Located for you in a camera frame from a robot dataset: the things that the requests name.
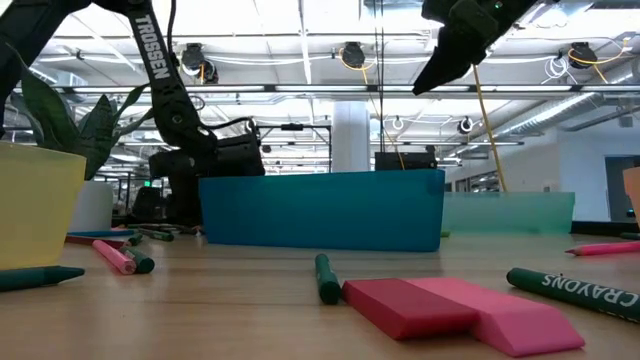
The red eraser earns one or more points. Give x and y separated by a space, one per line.
405 307

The silver ventilation duct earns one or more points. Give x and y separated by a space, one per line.
550 117

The green crayon white lettering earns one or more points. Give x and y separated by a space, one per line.
565 292

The pink eraser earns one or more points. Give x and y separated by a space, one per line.
525 325

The blue pencil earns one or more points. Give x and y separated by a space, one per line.
100 233

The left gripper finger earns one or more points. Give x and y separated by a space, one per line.
184 200

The white pillar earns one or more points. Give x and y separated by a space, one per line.
350 140

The pink pencil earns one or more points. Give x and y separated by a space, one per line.
112 257
602 248

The orange translucent plastic bin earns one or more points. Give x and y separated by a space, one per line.
634 195

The dark blue plastic bin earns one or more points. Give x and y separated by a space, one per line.
320 210

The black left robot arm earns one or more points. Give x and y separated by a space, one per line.
157 65

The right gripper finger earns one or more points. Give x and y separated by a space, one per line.
450 60

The black background frame rig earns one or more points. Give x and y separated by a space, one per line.
291 127

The ceiling light bar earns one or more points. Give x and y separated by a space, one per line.
320 89

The teal translucent plastic bin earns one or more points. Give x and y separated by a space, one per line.
510 214

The green plant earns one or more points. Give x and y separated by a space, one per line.
95 207

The green pen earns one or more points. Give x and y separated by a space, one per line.
631 236
160 235
142 262

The dark door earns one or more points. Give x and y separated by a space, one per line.
617 190

